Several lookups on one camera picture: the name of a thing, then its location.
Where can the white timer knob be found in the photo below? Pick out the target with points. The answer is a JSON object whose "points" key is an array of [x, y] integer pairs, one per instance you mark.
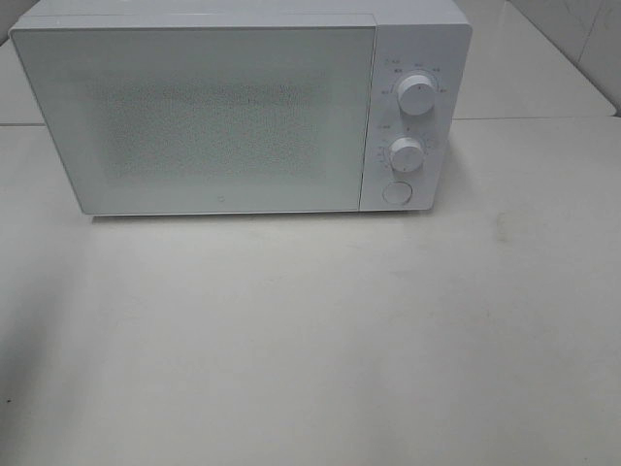
{"points": [[406, 155]]}

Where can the upper white power knob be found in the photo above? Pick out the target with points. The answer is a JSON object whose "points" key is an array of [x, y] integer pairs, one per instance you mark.
{"points": [[416, 94]]}

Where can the round white door button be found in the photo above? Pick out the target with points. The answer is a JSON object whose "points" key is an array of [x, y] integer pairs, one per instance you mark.
{"points": [[397, 193]]}

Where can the white microwave oven body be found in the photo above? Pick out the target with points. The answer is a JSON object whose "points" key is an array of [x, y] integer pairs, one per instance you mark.
{"points": [[431, 37]]}

